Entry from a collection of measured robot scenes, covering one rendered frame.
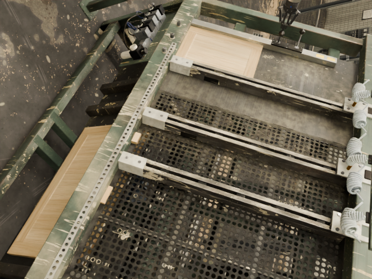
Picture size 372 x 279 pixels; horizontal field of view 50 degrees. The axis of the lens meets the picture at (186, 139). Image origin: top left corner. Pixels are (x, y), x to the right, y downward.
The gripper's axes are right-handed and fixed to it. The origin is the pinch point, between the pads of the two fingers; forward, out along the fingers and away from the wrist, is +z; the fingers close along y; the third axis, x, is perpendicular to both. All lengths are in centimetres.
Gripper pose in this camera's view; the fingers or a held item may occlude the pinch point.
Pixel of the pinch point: (283, 28)
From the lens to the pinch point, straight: 258.9
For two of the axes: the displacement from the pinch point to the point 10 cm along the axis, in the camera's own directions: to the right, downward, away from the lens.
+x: -3.1, 7.5, -5.9
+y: -9.5, -3.0, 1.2
